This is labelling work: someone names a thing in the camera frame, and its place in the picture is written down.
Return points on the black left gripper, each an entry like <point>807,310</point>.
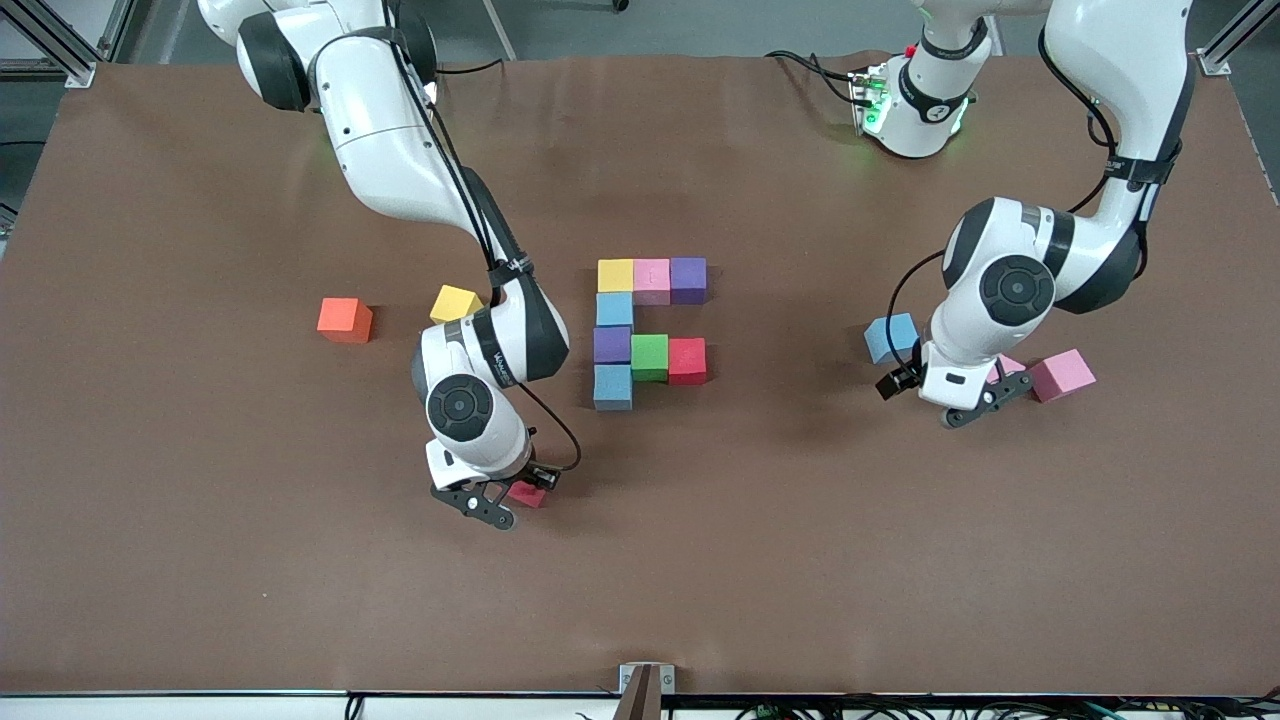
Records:
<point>903,378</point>

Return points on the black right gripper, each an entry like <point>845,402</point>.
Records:
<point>541,474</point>

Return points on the red foam block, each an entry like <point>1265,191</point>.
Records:
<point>687,360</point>
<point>525,495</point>

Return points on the light blue foam block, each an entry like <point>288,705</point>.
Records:
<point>612,385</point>
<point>615,310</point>
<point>890,335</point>

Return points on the purple foam block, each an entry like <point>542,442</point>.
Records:
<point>689,280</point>
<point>612,345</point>

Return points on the green foam block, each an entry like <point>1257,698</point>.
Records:
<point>650,357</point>

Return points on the yellow foam block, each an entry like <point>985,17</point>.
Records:
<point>455,303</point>
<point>616,275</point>

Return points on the pink foam block with mark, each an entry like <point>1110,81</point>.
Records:
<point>652,282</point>

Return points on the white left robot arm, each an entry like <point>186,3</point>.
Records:
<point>1130,60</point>

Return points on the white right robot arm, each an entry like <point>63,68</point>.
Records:
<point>390,150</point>

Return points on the brown table mat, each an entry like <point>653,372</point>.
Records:
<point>640,580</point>

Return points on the orange foam block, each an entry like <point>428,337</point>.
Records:
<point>345,320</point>

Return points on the metal edge bracket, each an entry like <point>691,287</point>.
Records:
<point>647,685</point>

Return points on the aluminium frame post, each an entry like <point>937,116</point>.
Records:
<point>1213,63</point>
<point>78,72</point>

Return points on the white table edge rail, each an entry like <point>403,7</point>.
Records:
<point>150,710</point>

